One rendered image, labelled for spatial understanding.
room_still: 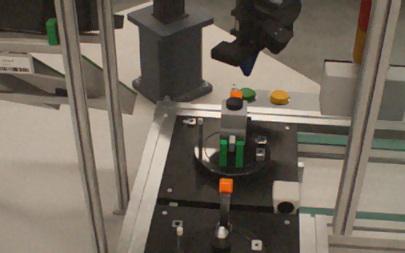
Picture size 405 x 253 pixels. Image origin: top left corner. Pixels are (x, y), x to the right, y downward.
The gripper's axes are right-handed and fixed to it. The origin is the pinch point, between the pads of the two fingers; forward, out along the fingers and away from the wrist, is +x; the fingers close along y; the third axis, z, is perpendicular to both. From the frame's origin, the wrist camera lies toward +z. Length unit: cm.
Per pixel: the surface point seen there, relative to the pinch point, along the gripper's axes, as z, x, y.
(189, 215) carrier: 9.3, 9.5, -33.5
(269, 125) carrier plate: 8.1, 9.7, -4.5
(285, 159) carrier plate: 15.6, 9.6, -12.0
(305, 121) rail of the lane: 12.9, 10.7, 2.1
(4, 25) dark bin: -12, -25, -46
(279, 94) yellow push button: 4.8, 9.6, 5.9
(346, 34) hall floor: -55, 108, 219
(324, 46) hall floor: -60, 108, 198
